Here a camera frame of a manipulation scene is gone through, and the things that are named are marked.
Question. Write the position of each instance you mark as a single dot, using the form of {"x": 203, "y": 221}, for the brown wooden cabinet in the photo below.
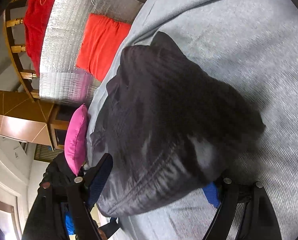
{"x": 35, "y": 121}

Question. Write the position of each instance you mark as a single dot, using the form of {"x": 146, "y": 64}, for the dark plaid puffer jacket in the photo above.
{"x": 169, "y": 127}

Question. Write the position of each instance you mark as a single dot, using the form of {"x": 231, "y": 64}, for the wooden bed headboard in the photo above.
{"x": 14, "y": 50}

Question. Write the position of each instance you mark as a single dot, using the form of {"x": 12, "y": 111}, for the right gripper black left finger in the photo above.
{"x": 46, "y": 219}

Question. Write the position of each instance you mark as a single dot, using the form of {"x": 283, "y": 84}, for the dark red velvet cloth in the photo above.
{"x": 35, "y": 23}

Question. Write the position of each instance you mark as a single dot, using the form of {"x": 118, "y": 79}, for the silver foil insulation mat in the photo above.
{"x": 60, "y": 80}

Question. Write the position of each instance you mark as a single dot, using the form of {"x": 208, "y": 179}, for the magenta pillow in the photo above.
{"x": 75, "y": 140}

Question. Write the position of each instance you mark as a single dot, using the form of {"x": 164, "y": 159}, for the orange-red pillow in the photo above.
{"x": 101, "y": 39}

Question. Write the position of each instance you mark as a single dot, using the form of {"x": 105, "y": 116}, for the light grey bed blanket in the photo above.
{"x": 253, "y": 46}

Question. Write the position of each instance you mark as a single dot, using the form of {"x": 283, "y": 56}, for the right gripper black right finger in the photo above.
{"x": 247, "y": 206}

